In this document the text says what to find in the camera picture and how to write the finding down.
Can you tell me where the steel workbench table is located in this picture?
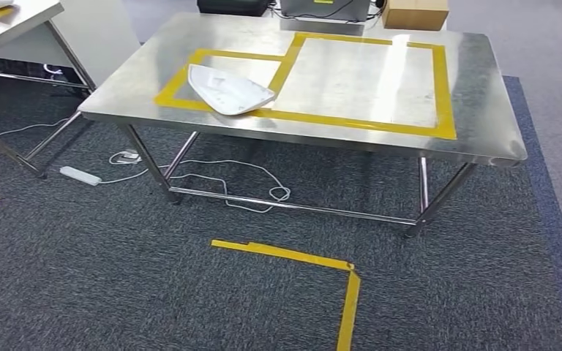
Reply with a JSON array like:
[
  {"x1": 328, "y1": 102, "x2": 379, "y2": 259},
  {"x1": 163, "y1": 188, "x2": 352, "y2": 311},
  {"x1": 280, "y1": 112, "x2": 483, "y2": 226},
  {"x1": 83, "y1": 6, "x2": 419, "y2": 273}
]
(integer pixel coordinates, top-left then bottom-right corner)
[
  {"x1": 77, "y1": 12, "x2": 529, "y2": 239},
  {"x1": 0, "y1": 0, "x2": 99, "y2": 179}
]

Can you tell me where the white power adapter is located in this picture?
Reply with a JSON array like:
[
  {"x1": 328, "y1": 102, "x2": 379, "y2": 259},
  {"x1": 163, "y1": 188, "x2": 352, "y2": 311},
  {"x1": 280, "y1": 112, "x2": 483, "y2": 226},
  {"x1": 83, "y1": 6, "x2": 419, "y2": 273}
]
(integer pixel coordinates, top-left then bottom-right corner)
[{"x1": 108, "y1": 150, "x2": 142, "y2": 166}]

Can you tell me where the grey laptop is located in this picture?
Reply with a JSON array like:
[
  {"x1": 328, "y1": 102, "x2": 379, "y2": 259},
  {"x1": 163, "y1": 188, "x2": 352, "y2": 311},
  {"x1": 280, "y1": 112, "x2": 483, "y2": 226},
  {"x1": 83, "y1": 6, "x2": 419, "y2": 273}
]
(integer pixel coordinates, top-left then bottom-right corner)
[{"x1": 279, "y1": 0, "x2": 372, "y2": 23}]

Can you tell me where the black carrying case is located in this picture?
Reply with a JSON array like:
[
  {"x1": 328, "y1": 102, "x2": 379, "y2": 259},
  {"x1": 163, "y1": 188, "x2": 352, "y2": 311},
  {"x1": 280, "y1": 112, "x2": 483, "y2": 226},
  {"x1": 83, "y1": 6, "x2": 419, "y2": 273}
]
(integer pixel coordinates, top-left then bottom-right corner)
[{"x1": 197, "y1": 0, "x2": 272, "y2": 18}]

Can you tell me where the white power strip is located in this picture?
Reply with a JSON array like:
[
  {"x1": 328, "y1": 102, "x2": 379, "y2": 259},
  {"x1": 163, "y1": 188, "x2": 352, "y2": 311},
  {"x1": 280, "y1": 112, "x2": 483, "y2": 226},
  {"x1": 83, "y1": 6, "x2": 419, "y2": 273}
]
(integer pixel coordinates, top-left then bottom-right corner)
[{"x1": 59, "y1": 166, "x2": 102, "y2": 187}]

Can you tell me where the brown cardboard box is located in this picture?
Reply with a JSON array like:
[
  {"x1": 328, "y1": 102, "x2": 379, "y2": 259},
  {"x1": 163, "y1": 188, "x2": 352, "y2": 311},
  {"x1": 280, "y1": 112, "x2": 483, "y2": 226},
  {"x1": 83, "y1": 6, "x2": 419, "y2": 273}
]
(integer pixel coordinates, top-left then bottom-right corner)
[{"x1": 381, "y1": 0, "x2": 450, "y2": 31}]

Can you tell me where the white cable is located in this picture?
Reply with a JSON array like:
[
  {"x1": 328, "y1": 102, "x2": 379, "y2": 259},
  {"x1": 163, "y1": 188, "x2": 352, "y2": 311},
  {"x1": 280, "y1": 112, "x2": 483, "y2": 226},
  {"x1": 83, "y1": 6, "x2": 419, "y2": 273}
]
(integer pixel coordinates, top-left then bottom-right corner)
[
  {"x1": 0, "y1": 117, "x2": 72, "y2": 143},
  {"x1": 99, "y1": 157, "x2": 292, "y2": 214}
]

